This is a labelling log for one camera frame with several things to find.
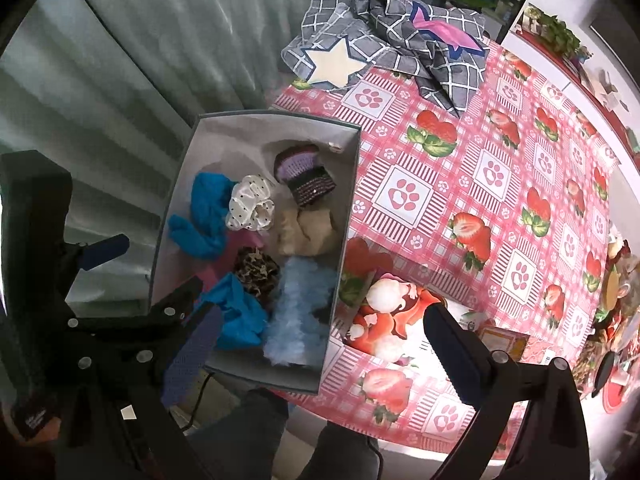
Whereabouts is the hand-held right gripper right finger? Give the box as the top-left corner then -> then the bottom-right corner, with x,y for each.
424,303 -> 592,480

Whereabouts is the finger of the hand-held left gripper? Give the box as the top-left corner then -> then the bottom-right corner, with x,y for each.
62,277 -> 203,341
60,234 -> 131,272

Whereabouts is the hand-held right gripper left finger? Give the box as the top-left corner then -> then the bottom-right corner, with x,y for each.
55,304 -> 224,480

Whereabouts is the blue cloth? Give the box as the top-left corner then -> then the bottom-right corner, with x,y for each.
167,172 -> 234,261
200,272 -> 269,351

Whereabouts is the pink towel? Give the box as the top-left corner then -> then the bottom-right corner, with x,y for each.
195,230 -> 262,291

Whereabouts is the leopard print scrunchie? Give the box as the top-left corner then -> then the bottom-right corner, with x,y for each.
235,247 -> 281,302

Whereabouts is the light blue fluffy scrunchie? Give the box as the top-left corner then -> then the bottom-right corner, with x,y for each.
262,257 -> 339,367

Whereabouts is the white polka dot scrunchie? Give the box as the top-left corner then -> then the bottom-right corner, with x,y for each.
225,175 -> 276,232

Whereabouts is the beige fluffy scrunchie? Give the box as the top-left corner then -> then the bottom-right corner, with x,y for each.
277,207 -> 339,259

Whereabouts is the grey storage box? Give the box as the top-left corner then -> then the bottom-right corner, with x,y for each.
147,110 -> 362,395

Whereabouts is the dark knitted band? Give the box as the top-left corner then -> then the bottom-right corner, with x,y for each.
287,165 -> 336,208

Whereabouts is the purple knitted band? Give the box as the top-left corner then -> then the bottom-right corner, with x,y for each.
274,145 -> 321,183

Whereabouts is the white and orange printed packet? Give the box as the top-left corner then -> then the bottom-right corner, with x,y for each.
340,272 -> 482,367

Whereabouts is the person's right leg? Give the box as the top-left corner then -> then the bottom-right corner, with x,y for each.
295,422 -> 393,480

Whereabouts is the heap of snack packets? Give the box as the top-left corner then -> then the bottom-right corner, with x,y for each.
570,225 -> 640,411

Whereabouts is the red round mat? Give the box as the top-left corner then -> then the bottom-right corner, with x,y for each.
602,370 -> 640,415

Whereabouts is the pink strawberry print tablecloth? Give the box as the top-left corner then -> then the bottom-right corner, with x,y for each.
270,35 -> 631,461

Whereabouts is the grey checked cloth with star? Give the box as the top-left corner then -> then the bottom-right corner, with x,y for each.
280,0 -> 491,118

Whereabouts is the green potted plant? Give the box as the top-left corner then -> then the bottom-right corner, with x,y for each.
520,4 -> 587,57

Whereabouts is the black cable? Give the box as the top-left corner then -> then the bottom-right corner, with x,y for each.
179,374 -> 213,432

